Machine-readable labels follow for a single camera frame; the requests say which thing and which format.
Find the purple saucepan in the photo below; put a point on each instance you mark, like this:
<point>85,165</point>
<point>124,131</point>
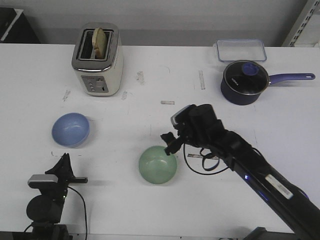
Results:
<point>243,100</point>

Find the black box in background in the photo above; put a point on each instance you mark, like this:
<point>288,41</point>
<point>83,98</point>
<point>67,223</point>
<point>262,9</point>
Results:
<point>15,28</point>

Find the glass pot lid purple knob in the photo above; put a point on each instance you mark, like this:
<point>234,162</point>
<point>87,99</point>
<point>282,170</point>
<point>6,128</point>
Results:
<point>245,77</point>

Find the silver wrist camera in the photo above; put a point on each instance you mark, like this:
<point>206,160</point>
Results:
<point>179,116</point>
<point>42,181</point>

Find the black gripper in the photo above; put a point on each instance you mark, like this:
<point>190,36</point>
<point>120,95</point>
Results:
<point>63,170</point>
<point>200,128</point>

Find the clear plastic food container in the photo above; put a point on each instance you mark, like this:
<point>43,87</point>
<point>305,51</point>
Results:
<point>229,50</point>

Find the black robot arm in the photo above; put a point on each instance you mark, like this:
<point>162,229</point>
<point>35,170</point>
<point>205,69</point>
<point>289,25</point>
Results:
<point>45,210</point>
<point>288,201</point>

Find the white metal shelf upright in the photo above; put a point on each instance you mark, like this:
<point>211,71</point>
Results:
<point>305,32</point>

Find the blue bowl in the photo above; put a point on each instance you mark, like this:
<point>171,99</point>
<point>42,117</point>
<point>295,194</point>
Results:
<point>70,130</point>

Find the slice of toast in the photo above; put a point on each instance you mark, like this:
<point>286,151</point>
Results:
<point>99,43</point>

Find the green bowl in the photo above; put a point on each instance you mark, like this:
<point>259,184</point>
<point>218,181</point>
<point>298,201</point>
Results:
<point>156,167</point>

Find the white and chrome toaster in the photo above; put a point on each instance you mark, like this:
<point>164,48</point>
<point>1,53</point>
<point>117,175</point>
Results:
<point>99,77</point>

